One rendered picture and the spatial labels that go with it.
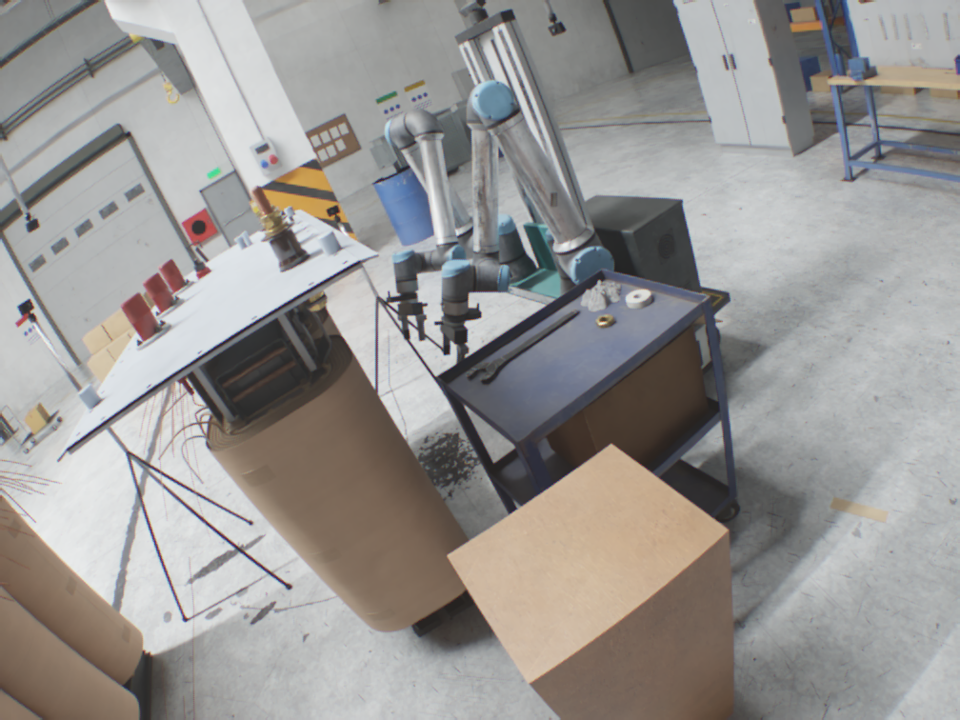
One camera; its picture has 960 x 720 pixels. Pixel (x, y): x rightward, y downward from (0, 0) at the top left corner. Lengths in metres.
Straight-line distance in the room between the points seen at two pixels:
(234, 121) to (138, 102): 8.94
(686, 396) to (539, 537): 0.76
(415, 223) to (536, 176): 4.97
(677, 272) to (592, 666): 1.82
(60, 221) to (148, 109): 3.82
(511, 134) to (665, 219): 0.89
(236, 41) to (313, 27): 8.84
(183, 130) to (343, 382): 14.04
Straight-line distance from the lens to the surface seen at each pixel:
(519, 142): 1.59
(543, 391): 1.26
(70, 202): 15.78
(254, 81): 6.80
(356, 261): 1.00
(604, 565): 0.82
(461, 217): 2.32
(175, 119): 15.21
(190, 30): 7.02
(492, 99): 1.56
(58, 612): 2.54
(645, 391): 1.38
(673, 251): 2.29
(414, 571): 1.67
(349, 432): 1.35
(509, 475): 1.64
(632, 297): 1.48
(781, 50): 5.58
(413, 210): 6.49
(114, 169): 15.40
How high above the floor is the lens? 1.58
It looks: 28 degrees down
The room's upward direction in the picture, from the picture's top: 25 degrees counter-clockwise
